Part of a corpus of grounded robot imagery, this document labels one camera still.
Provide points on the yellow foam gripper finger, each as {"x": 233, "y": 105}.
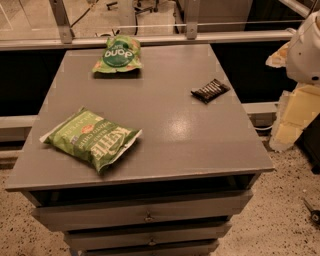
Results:
{"x": 295, "y": 111}
{"x": 279, "y": 58}

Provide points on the black rxbar chocolate bar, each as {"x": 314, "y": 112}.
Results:
{"x": 210, "y": 91}

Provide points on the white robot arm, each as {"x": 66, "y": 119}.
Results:
{"x": 301, "y": 58}

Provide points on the grey drawer cabinet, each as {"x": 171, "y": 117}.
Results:
{"x": 175, "y": 190}

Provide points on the green snack pouch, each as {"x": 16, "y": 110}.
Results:
{"x": 122, "y": 54}

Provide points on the green kettle chips bag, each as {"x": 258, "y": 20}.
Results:
{"x": 91, "y": 138}

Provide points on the metal window rail frame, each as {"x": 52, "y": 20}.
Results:
{"x": 70, "y": 24}

